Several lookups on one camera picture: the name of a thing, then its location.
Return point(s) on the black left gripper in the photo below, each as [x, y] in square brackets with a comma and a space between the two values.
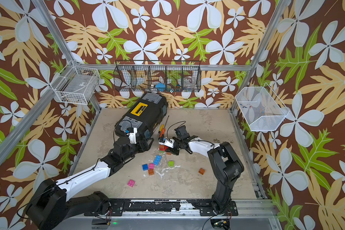
[139, 143]

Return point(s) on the orange handled screwdriver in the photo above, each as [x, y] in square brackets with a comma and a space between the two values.
[162, 133]

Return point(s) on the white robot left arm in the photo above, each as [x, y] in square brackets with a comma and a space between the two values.
[55, 201]

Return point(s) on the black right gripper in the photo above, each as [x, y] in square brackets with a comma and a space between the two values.
[172, 150]

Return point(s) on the magenta lego brick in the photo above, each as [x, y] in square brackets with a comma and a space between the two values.
[131, 183]

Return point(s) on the white wire basket right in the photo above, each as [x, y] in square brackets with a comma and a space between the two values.
[262, 108]

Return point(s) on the light blue long lego brick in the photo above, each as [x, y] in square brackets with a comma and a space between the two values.
[157, 160]

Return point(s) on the dark blue lego brick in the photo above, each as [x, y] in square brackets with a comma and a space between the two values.
[145, 167]

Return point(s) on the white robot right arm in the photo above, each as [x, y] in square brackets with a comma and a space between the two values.
[225, 163]

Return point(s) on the red long lego brick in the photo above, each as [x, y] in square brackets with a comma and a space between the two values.
[163, 148]

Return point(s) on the blue object in basket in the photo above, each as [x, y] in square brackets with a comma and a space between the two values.
[160, 87]

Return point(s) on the black toolbox with yellow label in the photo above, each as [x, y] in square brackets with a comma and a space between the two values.
[147, 113]

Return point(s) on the white wire basket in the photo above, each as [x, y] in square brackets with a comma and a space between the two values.
[76, 84]
[262, 108]

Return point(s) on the black wire basket back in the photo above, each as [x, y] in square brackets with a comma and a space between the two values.
[178, 76]

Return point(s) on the black mounting rail base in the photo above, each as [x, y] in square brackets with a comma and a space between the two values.
[179, 207]

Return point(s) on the white wire basket left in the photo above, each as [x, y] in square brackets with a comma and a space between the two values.
[76, 84]

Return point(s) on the yellow handled screwdriver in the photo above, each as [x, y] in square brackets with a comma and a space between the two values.
[162, 127]

